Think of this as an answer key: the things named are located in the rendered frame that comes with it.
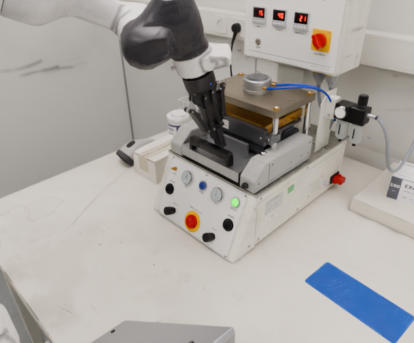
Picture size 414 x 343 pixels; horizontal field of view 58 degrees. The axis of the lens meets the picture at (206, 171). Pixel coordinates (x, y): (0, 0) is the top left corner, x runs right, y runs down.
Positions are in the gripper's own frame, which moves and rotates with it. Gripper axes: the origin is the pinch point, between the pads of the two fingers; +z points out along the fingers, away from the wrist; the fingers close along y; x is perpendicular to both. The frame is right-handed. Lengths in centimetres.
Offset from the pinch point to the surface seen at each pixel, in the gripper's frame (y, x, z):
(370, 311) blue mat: 9, 48, 26
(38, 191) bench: 41, -53, 14
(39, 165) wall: 28, -144, 62
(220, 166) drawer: 5.4, 4.5, 4.5
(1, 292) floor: 84, -100, 79
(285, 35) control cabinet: -34.0, -1.0, -10.1
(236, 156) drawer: -0.2, 4.8, 5.9
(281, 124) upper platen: -14.3, 9.9, 3.6
